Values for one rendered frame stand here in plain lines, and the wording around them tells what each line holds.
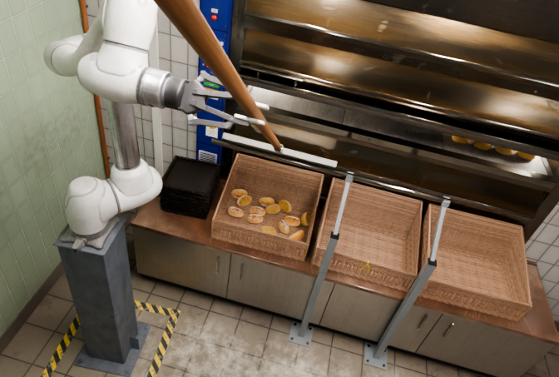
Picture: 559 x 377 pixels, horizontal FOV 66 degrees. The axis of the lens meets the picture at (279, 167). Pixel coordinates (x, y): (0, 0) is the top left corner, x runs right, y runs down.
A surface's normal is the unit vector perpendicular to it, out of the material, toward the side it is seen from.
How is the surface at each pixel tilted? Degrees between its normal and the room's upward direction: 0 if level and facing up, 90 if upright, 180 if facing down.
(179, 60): 90
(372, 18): 70
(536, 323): 0
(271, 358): 0
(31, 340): 0
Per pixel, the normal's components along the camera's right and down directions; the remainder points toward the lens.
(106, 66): -0.12, 0.04
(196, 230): 0.14, -0.76
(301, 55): -0.16, 0.31
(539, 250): -0.22, 0.60
